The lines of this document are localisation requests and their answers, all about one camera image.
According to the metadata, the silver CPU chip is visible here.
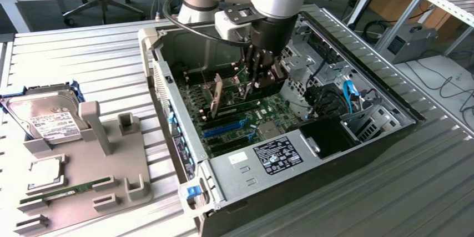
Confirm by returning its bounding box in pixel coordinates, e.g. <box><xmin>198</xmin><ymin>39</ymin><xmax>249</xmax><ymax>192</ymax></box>
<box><xmin>29</xmin><ymin>160</ymin><xmax>65</xmax><ymax>190</ymax></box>

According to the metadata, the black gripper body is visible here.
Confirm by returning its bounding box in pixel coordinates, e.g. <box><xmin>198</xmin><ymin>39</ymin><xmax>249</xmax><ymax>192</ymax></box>
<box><xmin>250</xmin><ymin>14</ymin><xmax>300</xmax><ymax>54</ymax></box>

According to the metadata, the open PC case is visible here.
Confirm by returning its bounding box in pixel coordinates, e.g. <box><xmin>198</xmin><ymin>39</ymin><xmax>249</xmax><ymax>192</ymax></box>
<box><xmin>138</xmin><ymin>11</ymin><xmax>428</xmax><ymax>237</ymax></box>

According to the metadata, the aluminium slat frame table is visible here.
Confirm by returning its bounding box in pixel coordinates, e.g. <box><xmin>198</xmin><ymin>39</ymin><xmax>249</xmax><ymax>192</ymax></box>
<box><xmin>375</xmin><ymin>0</ymin><xmax>474</xmax><ymax>127</ymax></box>

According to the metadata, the black disk wire bundle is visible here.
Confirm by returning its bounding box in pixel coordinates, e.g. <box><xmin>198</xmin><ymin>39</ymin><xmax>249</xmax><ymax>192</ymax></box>
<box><xmin>306</xmin><ymin>84</ymin><xmax>348</xmax><ymax>118</ymax></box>

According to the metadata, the black office chair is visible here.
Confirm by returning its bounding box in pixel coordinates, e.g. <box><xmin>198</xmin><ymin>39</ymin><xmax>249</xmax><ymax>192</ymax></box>
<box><xmin>61</xmin><ymin>0</ymin><xmax>148</xmax><ymax>26</ymax></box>

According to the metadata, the silver hard disk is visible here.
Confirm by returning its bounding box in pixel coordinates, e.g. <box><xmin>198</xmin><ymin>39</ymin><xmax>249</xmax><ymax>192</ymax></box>
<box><xmin>2</xmin><ymin>85</ymin><xmax>85</xmax><ymax>145</ymax></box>

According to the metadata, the metal disk bay cage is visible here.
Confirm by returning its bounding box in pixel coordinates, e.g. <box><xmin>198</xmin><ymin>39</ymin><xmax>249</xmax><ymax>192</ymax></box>
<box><xmin>280</xmin><ymin>38</ymin><xmax>337</xmax><ymax>104</ymax></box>

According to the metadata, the silver power supply unit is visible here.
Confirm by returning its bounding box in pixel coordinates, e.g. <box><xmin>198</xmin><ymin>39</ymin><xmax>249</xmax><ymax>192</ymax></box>
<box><xmin>202</xmin><ymin>129</ymin><xmax>328</xmax><ymax>203</ymax></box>

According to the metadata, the green Dell motherboard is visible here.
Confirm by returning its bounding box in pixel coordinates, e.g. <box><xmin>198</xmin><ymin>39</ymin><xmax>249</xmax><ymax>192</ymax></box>
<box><xmin>178</xmin><ymin>63</ymin><xmax>297</xmax><ymax>157</ymax></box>

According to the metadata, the green graphics card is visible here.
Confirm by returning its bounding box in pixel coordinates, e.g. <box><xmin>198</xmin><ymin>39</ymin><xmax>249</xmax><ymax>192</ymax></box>
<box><xmin>210</xmin><ymin>64</ymin><xmax>289</xmax><ymax>120</ymax></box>

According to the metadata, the blue disk wire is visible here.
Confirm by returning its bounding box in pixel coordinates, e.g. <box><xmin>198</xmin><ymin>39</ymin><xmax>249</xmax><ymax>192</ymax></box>
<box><xmin>342</xmin><ymin>80</ymin><xmax>361</xmax><ymax>114</ymax></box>

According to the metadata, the grey control box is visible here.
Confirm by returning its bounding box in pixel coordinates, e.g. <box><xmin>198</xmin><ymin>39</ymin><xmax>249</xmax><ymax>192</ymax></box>
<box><xmin>385</xmin><ymin>23</ymin><xmax>440</xmax><ymax>64</ymax></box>

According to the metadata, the black plastic duct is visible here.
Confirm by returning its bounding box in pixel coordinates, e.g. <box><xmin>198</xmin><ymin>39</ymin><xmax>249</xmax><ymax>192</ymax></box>
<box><xmin>298</xmin><ymin>116</ymin><xmax>363</xmax><ymax>160</ymax></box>

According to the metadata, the grey parts rack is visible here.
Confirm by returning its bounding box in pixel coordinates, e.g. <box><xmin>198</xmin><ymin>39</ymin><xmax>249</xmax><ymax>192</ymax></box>
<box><xmin>14</xmin><ymin>100</ymin><xmax>156</xmax><ymax>235</ymax></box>

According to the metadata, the silver chipset heatsink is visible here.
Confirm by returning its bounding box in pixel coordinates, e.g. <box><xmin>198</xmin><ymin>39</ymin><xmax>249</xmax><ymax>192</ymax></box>
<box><xmin>258</xmin><ymin>122</ymin><xmax>285</xmax><ymax>140</ymax></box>

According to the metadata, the blue expansion slot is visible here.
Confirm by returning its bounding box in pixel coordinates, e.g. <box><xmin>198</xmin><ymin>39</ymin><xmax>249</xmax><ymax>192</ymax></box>
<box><xmin>202</xmin><ymin>119</ymin><xmax>248</xmax><ymax>138</ymax></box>

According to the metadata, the installed RAM stick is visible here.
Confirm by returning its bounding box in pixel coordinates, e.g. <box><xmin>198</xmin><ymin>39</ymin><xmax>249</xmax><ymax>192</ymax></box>
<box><xmin>218</xmin><ymin>102</ymin><xmax>261</xmax><ymax>120</ymax></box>

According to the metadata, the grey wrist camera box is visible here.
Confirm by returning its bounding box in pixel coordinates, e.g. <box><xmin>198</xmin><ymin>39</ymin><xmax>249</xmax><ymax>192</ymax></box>
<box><xmin>214</xmin><ymin>3</ymin><xmax>266</xmax><ymax>42</ymax></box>

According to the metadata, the blue disk caddy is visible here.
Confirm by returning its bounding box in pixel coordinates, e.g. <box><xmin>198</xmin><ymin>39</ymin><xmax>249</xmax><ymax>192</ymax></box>
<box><xmin>0</xmin><ymin>80</ymin><xmax>87</xmax><ymax>115</ymax></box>

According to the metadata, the loose green RAM stick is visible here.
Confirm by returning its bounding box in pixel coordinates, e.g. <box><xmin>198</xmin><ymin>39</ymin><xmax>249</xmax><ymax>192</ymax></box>
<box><xmin>18</xmin><ymin>175</ymin><xmax>113</xmax><ymax>204</ymax></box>

